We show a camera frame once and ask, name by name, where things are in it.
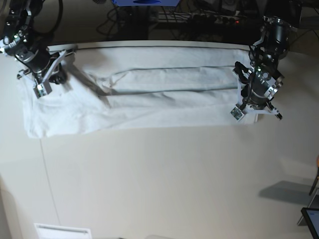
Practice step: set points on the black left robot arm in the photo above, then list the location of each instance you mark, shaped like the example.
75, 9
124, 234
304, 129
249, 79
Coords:
280, 18

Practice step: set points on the blue box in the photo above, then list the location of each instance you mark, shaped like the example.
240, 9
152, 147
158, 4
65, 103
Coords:
146, 2

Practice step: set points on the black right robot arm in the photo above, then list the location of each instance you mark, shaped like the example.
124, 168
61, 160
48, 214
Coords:
20, 40

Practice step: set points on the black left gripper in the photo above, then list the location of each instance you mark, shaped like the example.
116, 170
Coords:
261, 89

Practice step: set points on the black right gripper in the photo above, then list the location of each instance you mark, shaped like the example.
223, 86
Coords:
37, 60

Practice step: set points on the black tablet screen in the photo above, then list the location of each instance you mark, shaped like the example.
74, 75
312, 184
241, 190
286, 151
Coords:
311, 217

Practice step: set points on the black tablet stand leg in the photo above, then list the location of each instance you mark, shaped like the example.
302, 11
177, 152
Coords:
314, 183

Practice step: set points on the white T-shirt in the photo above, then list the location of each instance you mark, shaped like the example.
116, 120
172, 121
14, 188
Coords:
136, 87

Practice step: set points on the white paper sheet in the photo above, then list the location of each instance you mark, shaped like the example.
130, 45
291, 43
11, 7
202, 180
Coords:
58, 232

